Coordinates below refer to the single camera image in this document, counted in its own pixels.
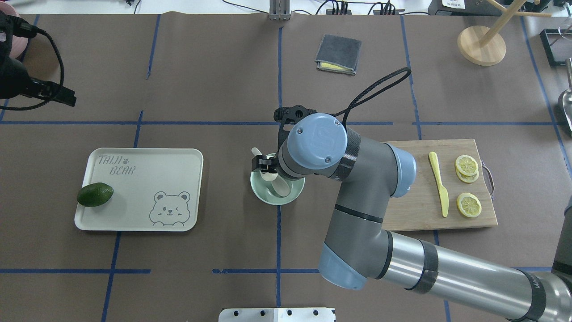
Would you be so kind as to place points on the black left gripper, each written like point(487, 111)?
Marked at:
point(14, 78)

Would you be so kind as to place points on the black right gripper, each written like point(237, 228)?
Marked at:
point(264, 166)

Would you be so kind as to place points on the white plastic spoon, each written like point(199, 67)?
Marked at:
point(278, 184)

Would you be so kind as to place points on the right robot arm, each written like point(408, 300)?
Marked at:
point(358, 248)

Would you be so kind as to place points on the light green bowl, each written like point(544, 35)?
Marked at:
point(265, 192)

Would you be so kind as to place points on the pink bowl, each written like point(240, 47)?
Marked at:
point(19, 42)

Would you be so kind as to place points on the yellow sponge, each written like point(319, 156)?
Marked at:
point(323, 66)

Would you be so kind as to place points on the white bear print tray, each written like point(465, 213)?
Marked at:
point(155, 189)

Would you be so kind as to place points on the grey folded cloth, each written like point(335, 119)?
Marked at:
point(338, 50)

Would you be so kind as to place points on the green avocado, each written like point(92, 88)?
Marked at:
point(95, 194)

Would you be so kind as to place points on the yellow plastic knife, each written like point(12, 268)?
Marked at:
point(442, 191)

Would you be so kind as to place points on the upper lemon slice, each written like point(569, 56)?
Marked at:
point(466, 165)

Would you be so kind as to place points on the lower back lemon slice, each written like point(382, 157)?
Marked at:
point(467, 179)

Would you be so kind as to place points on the wooden mug tree stand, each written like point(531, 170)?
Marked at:
point(483, 45)

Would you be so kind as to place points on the metal scoop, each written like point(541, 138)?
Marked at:
point(565, 98)

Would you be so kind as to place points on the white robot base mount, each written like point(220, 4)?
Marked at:
point(301, 314)

